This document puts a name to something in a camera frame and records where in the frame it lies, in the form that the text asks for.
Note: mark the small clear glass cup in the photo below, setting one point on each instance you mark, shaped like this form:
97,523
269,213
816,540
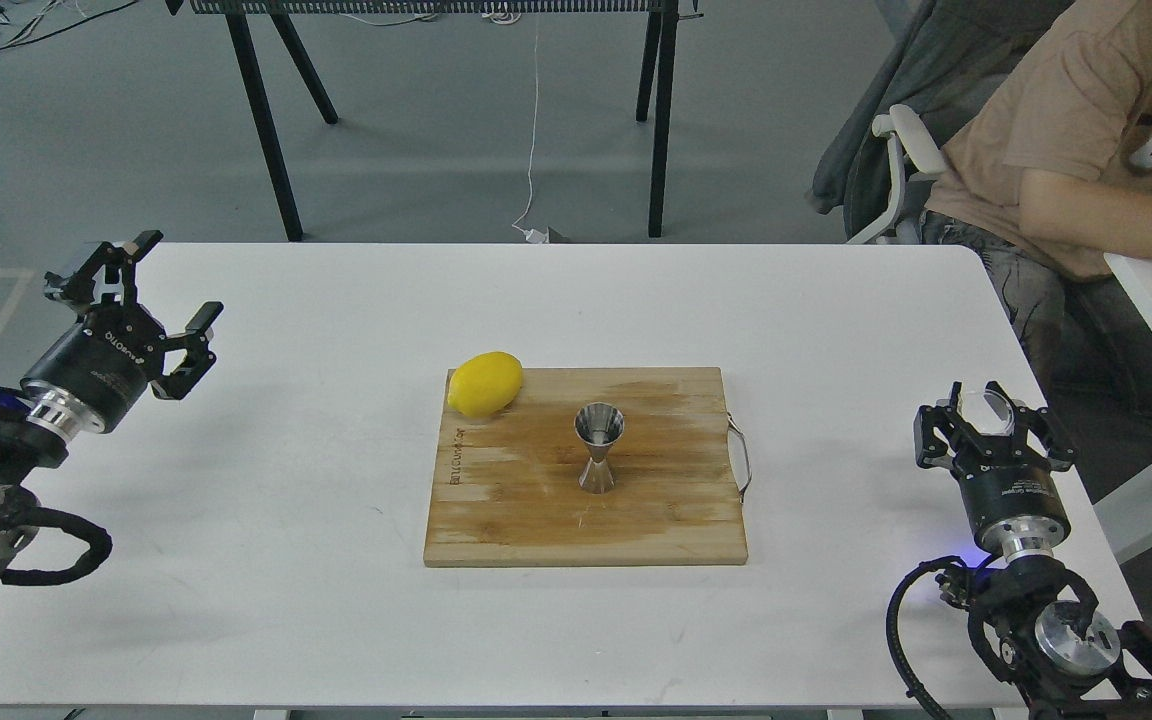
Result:
987,412

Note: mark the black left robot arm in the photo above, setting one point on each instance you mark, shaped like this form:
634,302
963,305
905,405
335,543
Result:
40,546

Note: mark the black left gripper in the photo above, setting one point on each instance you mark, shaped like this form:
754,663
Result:
110,365

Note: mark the black metal table frame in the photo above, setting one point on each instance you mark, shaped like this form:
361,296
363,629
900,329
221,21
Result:
306,66

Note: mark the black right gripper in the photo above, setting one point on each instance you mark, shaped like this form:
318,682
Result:
1010,499

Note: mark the yellow lemon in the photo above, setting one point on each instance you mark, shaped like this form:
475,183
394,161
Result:
485,384

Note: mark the white office chair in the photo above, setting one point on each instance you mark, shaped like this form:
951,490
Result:
901,165

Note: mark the steel double jigger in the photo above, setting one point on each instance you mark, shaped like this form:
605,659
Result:
598,426

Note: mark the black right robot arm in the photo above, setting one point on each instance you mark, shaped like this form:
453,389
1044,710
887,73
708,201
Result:
1033,622

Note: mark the person in brown shirt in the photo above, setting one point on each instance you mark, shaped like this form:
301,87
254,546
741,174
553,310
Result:
1052,175

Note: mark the wooden cutting board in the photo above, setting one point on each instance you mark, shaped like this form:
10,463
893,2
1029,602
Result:
505,491

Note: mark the grey jacket on chair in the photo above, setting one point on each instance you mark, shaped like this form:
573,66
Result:
946,62

